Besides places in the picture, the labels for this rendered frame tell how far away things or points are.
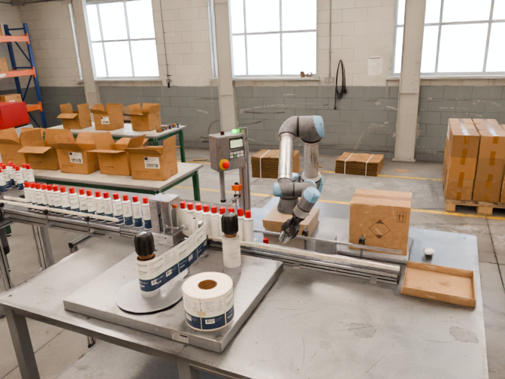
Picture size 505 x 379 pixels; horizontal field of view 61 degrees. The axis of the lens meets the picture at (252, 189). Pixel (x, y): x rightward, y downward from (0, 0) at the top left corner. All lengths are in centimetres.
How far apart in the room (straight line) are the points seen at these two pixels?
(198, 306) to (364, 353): 64
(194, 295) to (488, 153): 419
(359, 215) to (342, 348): 82
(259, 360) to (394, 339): 53
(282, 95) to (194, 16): 218
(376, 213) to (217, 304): 102
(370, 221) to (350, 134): 542
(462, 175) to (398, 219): 311
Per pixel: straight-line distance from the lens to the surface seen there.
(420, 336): 187
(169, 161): 405
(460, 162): 534
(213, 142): 230
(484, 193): 546
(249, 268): 216
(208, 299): 169
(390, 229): 235
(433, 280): 225
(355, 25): 753
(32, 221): 337
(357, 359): 172
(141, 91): 930
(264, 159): 645
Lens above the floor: 192
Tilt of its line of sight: 19 degrees down
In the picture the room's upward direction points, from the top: 2 degrees counter-clockwise
